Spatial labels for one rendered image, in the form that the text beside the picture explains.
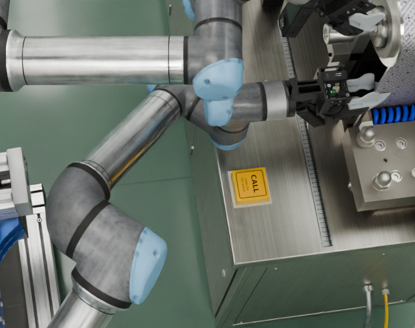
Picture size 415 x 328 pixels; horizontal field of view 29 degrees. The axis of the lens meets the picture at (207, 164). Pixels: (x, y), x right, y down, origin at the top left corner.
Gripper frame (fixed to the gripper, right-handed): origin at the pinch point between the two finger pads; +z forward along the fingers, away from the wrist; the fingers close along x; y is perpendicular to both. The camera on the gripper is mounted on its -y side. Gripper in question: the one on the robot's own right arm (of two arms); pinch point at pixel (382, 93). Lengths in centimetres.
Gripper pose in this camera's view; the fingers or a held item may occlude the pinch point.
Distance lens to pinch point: 165.2
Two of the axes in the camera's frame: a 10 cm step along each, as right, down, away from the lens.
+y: 0.8, -3.6, -9.3
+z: 9.9, -1.1, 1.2
